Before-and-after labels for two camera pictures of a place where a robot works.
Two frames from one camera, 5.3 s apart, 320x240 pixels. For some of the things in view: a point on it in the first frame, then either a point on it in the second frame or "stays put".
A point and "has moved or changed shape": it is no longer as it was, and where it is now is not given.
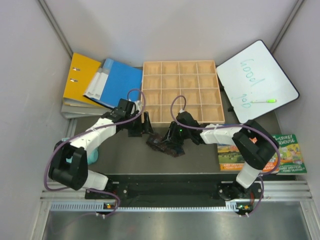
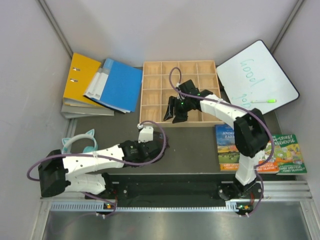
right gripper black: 171,137 → 173,102
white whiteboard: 255,82 stays put
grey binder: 70,110 stays put
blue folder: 112,82 stays put
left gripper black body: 134,126 → 145,142
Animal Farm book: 229,158 stays put
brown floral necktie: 155,141 has moved or changed shape
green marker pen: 267,101 stays put
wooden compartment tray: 170,87 stays put
